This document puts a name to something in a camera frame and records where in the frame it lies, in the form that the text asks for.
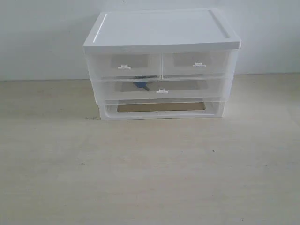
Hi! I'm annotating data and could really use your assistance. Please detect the bunch of keys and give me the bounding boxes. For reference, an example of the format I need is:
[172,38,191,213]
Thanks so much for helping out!
[130,75,158,91]

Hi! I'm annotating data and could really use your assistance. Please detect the clear wide drawer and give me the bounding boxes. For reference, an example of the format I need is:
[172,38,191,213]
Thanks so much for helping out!
[92,78,233,102]

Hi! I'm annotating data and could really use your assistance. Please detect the white plastic drawer cabinet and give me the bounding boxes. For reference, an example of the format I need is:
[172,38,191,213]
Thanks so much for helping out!
[83,8,241,120]

